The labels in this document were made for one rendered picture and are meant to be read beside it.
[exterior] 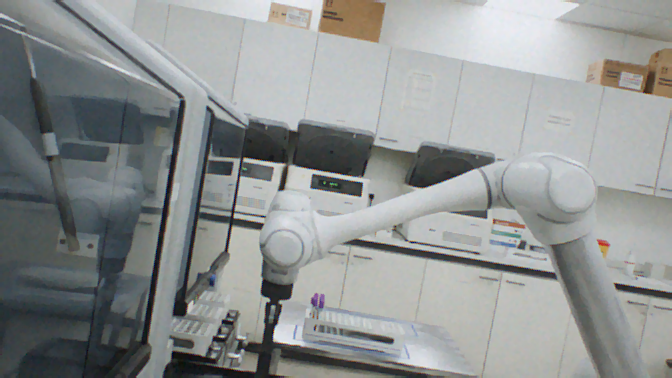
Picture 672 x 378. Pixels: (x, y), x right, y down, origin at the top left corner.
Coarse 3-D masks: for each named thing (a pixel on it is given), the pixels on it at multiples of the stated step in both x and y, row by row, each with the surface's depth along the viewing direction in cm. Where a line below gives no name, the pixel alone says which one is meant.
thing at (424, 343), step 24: (288, 312) 182; (336, 312) 192; (360, 312) 197; (288, 336) 158; (408, 336) 179; (432, 336) 183; (360, 360) 153; (384, 360) 153; (408, 360) 156; (432, 360) 159; (456, 360) 163
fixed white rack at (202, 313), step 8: (200, 304) 158; (192, 312) 151; (200, 312) 152; (208, 312) 153; (216, 312) 154; (192, 320) 158; (200, 320) 158; (208, 320) 149; (216, 320) 149; (216, 328) 149
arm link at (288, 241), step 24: (432, 192) 126; (456, 192) 125; (480, 192) 125; (288, 216) 109; (312, 216) 109; (336, 216) 112; (360, 216) 113; (384, 216) 116; (408, 216) 121; (264, 240) 105; (288, 240) 103; (312, 240) 107; (336, 240) 111; (288, 264) 104
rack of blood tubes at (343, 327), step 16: (304, 320) 159; (320, 320) 158; (336, 320) 161; (352, 320) 164; (368, 320) 167; (304, 336) 158; (336, 336) 158; (352, 336) 167; (368, 336) 168; (384, 336) 168; (400, 336) 158; (400, 352) 159
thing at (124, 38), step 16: (64, 0) 86; (80, 0) 86; (96, 16) 86; (112, 32) 87; (128, 32) 92; (128, 48) 87; (144, 48) 88; (160, 64) 88; (176, 80) 88; (176, 176) 96; (160, 272) 97; (160, 288) 99; (144, 368) 97
